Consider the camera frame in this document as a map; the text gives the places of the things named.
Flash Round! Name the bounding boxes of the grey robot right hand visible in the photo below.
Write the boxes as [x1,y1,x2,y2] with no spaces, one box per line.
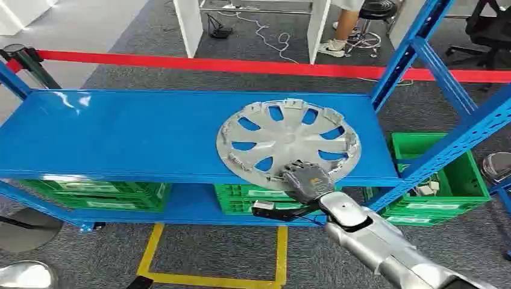
[278,160,335,205]

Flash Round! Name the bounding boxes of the silver plastic hubcap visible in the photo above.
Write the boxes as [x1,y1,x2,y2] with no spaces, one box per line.
[216,98,363,191]

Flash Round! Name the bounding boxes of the green plastic crate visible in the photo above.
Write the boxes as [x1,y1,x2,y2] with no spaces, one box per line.
[17,179,172,213]
[362,132,492,228]
[213,183,342,216]

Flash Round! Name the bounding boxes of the yellow floor tape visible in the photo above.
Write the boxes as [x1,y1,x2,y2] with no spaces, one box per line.
[136,222,289,289]

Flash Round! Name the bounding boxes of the white plastic part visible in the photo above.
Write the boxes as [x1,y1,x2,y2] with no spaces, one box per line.
[415,181,440,197]

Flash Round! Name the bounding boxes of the red barrier belt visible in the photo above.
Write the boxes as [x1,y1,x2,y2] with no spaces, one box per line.
[5,49,511,84]

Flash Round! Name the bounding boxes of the person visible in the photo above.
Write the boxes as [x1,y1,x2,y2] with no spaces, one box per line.
[318,0,366,58]

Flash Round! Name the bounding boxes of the black power adapter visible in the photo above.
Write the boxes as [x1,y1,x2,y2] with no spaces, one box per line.
[207,14,234,40]

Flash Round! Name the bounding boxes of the chrome stanchion base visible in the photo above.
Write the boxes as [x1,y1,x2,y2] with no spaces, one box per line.
[481,152,511,187]

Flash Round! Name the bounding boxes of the black round stool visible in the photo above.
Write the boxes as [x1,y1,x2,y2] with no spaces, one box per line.
[345,0,399,58]

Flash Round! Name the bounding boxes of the blue metal shelf rack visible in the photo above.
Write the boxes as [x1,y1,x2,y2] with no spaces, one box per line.
[0,0,511,262]

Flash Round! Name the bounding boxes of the black robot foot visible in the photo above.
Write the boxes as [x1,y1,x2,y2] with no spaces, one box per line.
[127,276,154,289]

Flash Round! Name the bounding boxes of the black office chair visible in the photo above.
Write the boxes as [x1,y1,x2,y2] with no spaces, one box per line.
[445,0,511,70]

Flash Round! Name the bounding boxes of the grey round stanchion base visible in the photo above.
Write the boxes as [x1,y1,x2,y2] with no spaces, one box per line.
[0,207,64,254]

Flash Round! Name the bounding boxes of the white cable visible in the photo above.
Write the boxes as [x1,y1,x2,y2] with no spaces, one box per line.
[217,11,415,87]

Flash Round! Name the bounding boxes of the white table frame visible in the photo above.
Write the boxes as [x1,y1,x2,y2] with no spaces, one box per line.
[172,0,332,66]

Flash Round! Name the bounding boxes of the black stanchion post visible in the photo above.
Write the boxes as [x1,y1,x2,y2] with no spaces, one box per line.
[0,43,63,90]

